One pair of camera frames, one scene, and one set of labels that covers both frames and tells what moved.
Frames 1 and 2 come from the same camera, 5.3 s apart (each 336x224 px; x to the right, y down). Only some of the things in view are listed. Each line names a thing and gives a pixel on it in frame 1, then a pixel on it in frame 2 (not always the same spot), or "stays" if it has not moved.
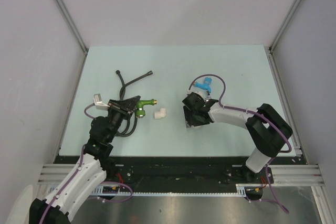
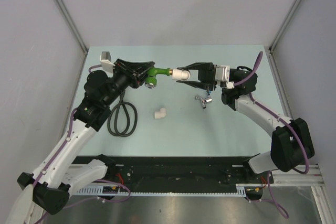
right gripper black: (190, 121) -> (206, 75)
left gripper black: (126, 106) -> (127, 68)
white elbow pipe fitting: (162, 113) stays
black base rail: (171, 174) stays
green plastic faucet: (139, 112) -> (150, 81)
